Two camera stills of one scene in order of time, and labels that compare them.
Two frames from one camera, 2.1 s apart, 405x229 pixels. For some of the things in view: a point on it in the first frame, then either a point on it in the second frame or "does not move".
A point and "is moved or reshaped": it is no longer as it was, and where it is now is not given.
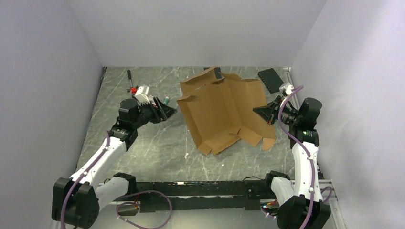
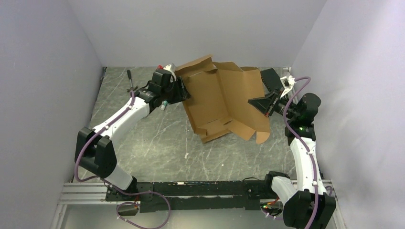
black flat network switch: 271,79 does not move
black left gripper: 161,111 → 181,90
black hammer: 133,89 does not move
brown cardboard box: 219,111 is moved or reshaped
